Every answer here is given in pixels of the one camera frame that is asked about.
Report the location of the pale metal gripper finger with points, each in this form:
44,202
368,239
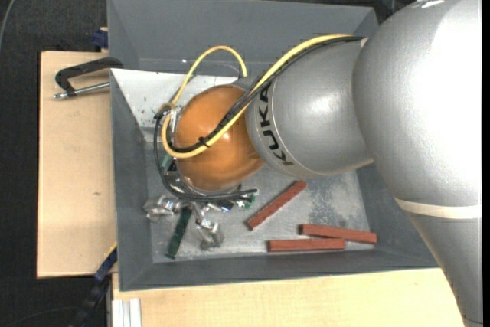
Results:
211,234
162,207

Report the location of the dark green flat block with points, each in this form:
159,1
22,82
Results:
180,231

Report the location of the red-brown flat block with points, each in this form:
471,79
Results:
337,233
306,245
276,205

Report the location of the pale flat board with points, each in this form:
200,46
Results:
72,164

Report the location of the grey metal bin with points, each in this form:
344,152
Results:
229,27

